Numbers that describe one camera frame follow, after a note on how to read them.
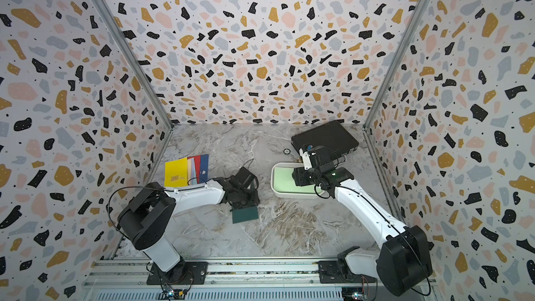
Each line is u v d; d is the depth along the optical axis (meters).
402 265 0.40
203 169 1.03
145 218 0.46
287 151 1.10
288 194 0.92
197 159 1.07
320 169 0.63
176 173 1.01
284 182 0.95
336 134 1.13
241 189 0.76
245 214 0.87
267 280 0.73
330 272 0.73
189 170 1.00
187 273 0.72
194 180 0.98
